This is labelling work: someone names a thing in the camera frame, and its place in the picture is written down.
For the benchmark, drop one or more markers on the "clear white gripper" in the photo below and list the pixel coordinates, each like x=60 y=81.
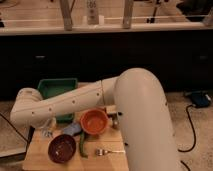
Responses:
x=48 y=127

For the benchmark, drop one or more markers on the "blue towel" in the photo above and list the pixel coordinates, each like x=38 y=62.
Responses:
x=72 y=129

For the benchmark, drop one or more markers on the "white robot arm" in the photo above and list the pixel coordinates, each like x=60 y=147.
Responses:
x=142 y=109

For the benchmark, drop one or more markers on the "purple bowl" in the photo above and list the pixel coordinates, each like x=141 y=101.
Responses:
x=62 y=148

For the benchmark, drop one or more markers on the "orange bowl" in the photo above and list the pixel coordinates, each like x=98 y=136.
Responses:
x=94 y=122

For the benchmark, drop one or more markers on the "green chili pepper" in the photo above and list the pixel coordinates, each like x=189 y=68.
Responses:
x=81 y=145

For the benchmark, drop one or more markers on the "green plastic tray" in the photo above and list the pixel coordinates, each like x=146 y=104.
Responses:
x=54 y=87

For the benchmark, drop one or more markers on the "silver fork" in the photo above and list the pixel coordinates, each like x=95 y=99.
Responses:
x=103 y=152

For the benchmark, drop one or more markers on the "small metal cup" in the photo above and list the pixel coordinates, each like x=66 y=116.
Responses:
x=115 y=123

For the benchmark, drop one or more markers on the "dark blue floor device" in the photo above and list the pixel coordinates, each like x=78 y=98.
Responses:
x=200 y=99

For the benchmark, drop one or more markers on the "left wooden post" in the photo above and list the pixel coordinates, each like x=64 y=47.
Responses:
x=65 y=11

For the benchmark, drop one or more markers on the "wooden post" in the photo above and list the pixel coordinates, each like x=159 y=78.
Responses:
x=65 y=11
x=127 y=16

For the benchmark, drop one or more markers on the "right wooden post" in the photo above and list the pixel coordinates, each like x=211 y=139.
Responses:
x=127 y=16

